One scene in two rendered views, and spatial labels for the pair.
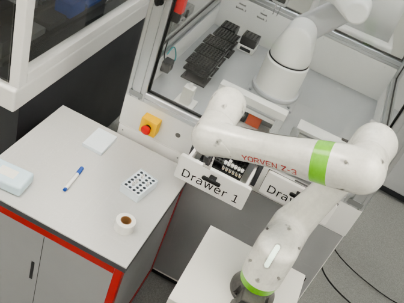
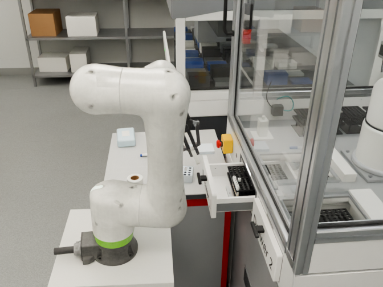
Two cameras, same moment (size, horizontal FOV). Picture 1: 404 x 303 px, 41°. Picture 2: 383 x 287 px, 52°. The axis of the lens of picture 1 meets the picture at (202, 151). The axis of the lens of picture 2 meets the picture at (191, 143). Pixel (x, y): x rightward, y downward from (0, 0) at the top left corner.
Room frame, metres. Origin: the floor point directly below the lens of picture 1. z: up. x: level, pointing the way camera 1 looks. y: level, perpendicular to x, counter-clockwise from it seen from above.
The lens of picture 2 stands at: (1.15, -1.31, 1.76)
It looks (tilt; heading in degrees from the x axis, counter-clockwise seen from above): 28 degrees down; 76
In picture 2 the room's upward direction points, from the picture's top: straight up
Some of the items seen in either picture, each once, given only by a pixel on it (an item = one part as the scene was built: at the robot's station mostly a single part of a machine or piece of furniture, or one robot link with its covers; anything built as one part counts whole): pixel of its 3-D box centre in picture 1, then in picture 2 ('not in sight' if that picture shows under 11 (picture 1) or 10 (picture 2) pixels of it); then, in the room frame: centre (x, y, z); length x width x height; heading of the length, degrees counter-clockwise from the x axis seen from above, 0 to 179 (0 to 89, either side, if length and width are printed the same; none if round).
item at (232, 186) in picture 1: (211, 181); (208, 184); (1.54, -0.08, 0.87); 0.29 x 0.02 x 0.11; 82
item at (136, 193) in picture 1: (139, 185); (179, 173); (1.47, 0.17, 0.78); 0.12 x 0.08 x 0.04; 161
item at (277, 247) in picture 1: (271, 258); (116, 212); (1.17, -0.32, 0.99); 0.16 x 0.13 x 0.19; 164
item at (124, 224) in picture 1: (124, 223); (135, 181); (1.27, 0.15, 0.78); 0.07 x 0.07 x 0.04
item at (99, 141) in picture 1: (100, 140); (201, 148); (1.64, 0.39, 0.77); 0.13 x 0.09 x 0.02; 172
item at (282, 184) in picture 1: (297, 197); (265, 236); (1.63, -0.41, 0.87); 0.29 x 0.02 x 0.11; 82
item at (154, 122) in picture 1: (149, 125); (226, 143); (1.71, 0.23, 0.88); 0.07 x 0.05 x 0.07; 82
